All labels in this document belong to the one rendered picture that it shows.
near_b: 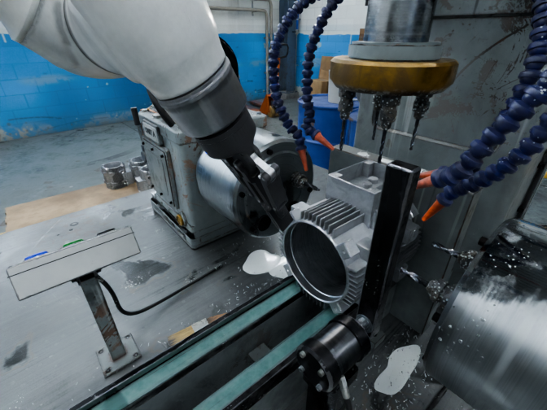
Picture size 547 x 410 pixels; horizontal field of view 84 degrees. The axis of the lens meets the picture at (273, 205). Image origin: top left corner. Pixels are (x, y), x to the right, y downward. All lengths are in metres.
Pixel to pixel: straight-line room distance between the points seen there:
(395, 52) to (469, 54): 0.24
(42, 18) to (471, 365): 0.58
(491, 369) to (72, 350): 0.72
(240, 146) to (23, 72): 5.50
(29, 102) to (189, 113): 5.54
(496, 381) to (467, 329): 0.05
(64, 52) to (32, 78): 5.39
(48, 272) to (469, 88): 0.76
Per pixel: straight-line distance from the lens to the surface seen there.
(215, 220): 0.93
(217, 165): 0.70
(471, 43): 0.69
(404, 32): 0.49
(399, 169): 0.33
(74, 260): 0.56
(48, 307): 0.93
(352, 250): 0.48
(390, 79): 0.45
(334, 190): 0.56
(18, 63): 5.80
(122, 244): 0.56
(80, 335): 0.82
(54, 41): 0.43
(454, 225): 0.61
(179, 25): 0.31
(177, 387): 0.57
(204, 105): 0.34
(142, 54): 0.31
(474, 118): 0.69
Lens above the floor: 1.37
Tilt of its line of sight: 30 degrees down
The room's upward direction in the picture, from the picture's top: straight up
